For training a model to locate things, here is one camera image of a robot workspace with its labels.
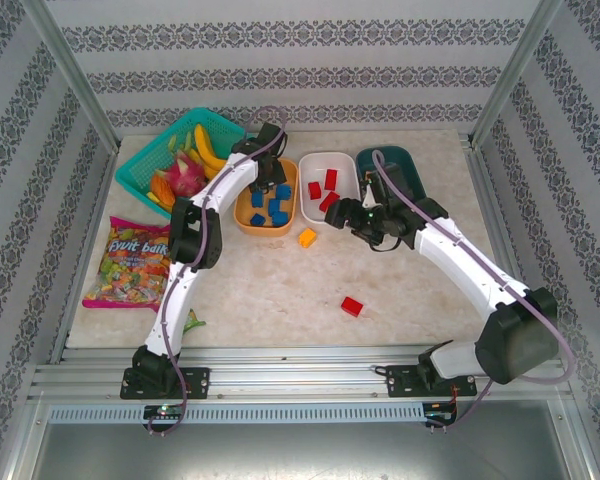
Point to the small yellow toy banana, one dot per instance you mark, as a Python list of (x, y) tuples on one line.
[(204, 167)]

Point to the right aluminium frame post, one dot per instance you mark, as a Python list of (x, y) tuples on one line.
[(515, 70)]

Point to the colourful candy bag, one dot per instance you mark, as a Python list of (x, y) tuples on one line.
[(125, 270)]

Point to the green toy vegetable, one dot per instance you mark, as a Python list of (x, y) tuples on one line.
[(187, 141)]

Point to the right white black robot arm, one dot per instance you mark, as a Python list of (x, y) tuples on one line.
[(460, 265)]

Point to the teal plastic mesh basket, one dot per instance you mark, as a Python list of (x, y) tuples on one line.
[(145, 165)]

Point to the aluminium side rail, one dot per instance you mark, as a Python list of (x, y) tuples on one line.
[(495, 225), (100, 190)]

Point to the right small circuit board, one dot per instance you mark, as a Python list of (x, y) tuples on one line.
[(440, 412)]

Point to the orange plastic container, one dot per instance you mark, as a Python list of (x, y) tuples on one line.
[(291, 172)]

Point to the left aluminium frame post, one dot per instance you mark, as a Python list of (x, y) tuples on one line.
[(72, 70)]

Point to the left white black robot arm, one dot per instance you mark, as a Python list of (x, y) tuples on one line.
[(180, 300)]

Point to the red lego brick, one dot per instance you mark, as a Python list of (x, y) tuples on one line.
[(314, 190), (328, 201), (331, 179), (352, 306)]

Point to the left aluminium side rail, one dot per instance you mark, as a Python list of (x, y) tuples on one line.
[(100, 190)]

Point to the yellow toy fruit piece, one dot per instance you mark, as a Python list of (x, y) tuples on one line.
[(153, 197)]

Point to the white plastic container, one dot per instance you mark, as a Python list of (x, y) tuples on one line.
[(320, 167)]

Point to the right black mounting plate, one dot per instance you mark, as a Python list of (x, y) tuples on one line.
[(400, 382)]

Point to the left small circuit board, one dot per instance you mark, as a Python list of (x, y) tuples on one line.
[(165, 411)]

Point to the yellow lego brick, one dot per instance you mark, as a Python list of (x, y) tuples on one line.
[(307, 237)]

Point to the pink toy dragon fruit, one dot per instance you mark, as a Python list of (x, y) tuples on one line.
[(185, 180)]

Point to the small circuit board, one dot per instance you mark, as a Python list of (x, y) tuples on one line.
[(440, 412), (165, 411)]

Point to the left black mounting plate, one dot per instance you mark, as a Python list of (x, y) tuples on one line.
[(197, 382)]

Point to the dark teal plastic container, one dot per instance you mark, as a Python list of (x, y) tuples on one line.
[(410, 170)]

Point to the large yellow toy banana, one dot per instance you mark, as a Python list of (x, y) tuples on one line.
[(207, 150)]

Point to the green candy wrapper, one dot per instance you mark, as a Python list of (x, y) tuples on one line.
[(196, 322)]

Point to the aluminium frame post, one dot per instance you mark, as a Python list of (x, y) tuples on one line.
[(515, 70), (72, 70)]

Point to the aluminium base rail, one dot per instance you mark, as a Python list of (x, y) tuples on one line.
[(300, 372)]

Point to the black mounting plate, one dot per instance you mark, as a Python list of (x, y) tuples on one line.
[(197, 382), (400, 382)]

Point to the right aluminium side rail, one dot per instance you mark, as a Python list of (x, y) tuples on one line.
[(495, 225)]

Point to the orange toy fruit half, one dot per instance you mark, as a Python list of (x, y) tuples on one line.
[(161, 190)]

